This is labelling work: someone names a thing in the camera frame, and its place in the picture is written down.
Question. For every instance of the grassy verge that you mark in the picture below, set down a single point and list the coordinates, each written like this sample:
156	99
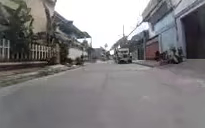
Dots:
26	75

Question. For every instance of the house with awning roof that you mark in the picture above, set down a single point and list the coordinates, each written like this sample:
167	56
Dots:
71	40

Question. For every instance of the parked motorcycles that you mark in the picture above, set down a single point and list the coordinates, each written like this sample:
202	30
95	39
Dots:
170	56

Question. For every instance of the white truck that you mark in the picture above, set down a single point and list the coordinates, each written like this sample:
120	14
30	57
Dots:
123	55

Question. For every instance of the grey asphalt road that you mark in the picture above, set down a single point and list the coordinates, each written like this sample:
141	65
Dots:
106	96

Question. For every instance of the leafy bush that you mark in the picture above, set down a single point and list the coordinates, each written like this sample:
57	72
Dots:
16	31

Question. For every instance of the blue grey building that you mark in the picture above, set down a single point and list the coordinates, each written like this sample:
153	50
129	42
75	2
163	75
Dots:
176	30

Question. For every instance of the white picket fence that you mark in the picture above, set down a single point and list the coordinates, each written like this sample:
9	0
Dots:
0	50

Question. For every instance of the beige house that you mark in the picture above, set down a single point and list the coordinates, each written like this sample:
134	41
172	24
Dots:
36	15

